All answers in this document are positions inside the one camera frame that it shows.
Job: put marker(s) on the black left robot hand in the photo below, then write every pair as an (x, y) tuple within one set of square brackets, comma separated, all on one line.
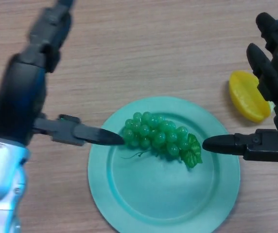
[(22, 92)]

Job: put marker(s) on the green round plate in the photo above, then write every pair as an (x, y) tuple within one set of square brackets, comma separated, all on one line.
[(163, 179)]

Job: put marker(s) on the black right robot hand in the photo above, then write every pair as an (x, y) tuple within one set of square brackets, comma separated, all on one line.
[(275, 80)]

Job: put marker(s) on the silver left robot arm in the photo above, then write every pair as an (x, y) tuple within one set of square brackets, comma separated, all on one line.
[(0, 184)]

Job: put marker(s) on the yellow starfruit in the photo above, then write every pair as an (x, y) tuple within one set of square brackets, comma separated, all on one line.
[(248, 99)]

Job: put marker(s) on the green grapes bunch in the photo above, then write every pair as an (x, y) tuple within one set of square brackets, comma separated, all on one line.
[(153, 136)]

